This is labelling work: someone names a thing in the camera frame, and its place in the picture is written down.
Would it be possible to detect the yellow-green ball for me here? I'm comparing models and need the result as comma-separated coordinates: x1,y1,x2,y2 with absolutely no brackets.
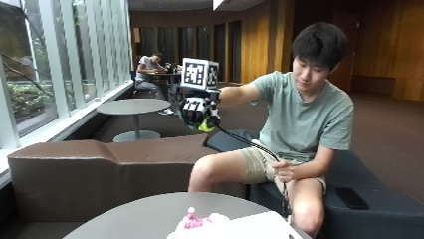
188,115,221,134

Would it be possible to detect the black cable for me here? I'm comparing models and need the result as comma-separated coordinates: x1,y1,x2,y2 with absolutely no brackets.
214,124,292,218

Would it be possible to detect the white cube with black markers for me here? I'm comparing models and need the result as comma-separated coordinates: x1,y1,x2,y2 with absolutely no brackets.
181,57,221,91

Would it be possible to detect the dark table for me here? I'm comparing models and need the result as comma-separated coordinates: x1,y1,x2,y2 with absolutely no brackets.
148,70,187,101

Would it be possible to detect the white box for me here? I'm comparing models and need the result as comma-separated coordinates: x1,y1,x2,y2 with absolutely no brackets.
212,210,307,239

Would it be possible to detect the person in green shirt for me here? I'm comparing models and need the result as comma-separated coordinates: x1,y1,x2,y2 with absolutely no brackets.
188,21,355,238

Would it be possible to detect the black phone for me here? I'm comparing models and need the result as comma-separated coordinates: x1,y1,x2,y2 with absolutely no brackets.
334,186,371,211

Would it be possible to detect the pink and white soft toy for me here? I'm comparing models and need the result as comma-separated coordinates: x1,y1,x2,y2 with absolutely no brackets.
167,206,232,239

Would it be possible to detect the dark blue sofa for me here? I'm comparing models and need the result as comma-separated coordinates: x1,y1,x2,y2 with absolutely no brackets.
204,128,424,239

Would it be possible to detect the brown leather sofa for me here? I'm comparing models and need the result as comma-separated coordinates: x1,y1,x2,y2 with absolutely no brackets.
7,133,249,223

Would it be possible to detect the grey round pedestal table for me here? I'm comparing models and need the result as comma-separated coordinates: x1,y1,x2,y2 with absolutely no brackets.
96,98,175,144

